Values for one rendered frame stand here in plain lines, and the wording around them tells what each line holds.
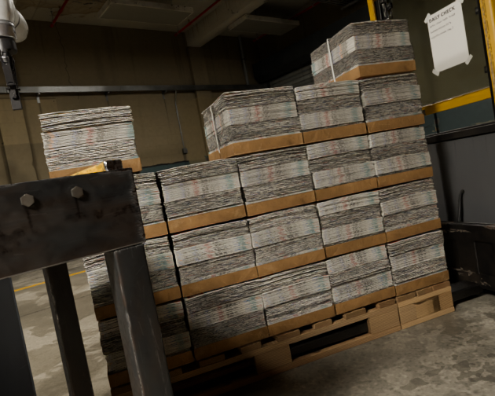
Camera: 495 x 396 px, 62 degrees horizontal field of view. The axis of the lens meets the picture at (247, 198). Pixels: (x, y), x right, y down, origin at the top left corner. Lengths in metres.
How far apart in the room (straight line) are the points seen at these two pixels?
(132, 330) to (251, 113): 1.06
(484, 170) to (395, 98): 0.67
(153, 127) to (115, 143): 7.61
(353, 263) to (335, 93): 0.69
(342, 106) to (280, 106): 0.27
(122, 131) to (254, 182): 0.50
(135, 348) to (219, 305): 0.88
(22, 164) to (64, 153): 6.61
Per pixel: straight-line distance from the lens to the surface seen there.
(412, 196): 1.89
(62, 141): 1.46
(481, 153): 2.32
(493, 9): 2.08
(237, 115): 1.55
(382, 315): 1.86
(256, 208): 1.53
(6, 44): 1.72
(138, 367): 0.70
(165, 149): 9.07
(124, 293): 0.67
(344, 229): 1.70
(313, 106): 1.68
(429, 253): 1.97
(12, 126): 8.15
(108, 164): 0.71
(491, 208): 2.34
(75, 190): 0.64
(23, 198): 0.62
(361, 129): 1.76
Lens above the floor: 0.75
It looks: 3 degrees down
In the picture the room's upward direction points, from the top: 10 degrees counter-clockwise
